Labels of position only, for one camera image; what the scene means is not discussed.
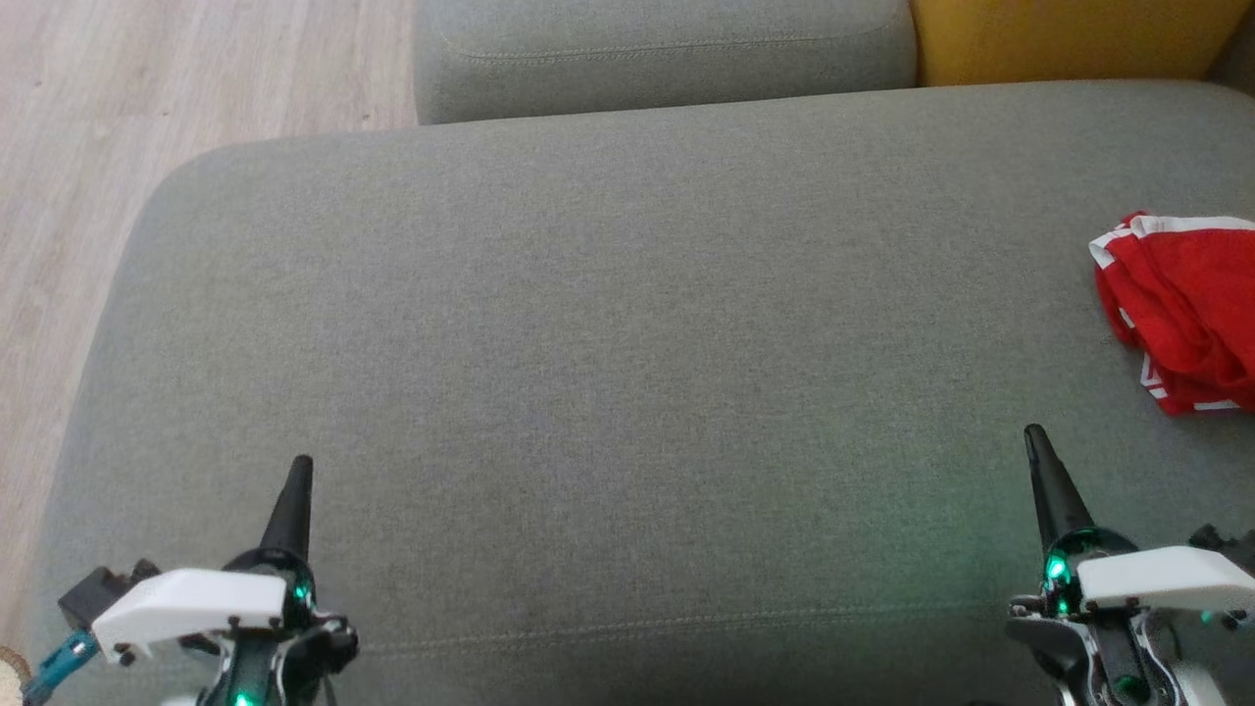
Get red white basketball shorts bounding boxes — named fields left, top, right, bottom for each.
left=1088, top=211, right=1255, bottom=388

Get beige woven rug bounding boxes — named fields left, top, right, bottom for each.
left=0, top=645, right=32, bottom=703

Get grey sofa seat cushion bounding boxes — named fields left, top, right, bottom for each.
left=25, top=80, right=1255, bottom=706

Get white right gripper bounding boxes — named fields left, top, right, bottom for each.
left=1007, top=424, right=1255, bottom=706

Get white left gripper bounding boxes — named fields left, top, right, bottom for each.
left=91, top=455, right=361, bottom=706

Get grey sofa back cushion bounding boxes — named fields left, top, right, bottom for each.
left=412, top=0, right=918, bottom=126

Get yellow cushion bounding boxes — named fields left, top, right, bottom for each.
left=910, top=0, right=1251, bottom=87

